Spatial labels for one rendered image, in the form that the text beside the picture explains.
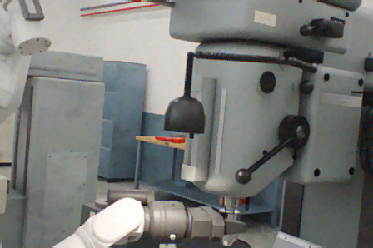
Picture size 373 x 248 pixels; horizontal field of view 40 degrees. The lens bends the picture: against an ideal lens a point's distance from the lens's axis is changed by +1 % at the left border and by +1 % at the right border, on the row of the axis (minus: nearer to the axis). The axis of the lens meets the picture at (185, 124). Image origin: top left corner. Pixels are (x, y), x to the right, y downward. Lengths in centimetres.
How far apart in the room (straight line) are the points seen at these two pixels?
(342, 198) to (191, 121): 65
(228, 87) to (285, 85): 13
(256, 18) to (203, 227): 43
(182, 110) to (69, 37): 1011
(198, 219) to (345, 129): 39
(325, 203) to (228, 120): 51
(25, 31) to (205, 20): 34
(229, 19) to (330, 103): 31
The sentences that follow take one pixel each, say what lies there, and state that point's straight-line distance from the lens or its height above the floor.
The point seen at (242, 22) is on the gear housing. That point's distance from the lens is 95.
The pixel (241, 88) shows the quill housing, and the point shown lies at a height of 153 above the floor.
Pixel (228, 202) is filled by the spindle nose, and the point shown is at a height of 129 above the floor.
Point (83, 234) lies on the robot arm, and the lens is 101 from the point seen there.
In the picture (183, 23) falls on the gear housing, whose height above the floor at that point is 166.
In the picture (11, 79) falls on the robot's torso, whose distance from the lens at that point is 105.
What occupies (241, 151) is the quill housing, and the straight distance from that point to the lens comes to 100.
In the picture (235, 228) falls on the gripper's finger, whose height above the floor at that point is 124.
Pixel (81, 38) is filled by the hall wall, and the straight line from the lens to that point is 1097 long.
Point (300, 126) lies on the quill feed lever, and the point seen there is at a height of 147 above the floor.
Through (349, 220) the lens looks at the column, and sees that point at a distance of 139.
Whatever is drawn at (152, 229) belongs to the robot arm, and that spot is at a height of 124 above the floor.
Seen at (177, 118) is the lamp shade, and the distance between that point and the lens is 84.
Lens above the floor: 151
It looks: 3 degrees down
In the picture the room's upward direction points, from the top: 5 degrees clockwise
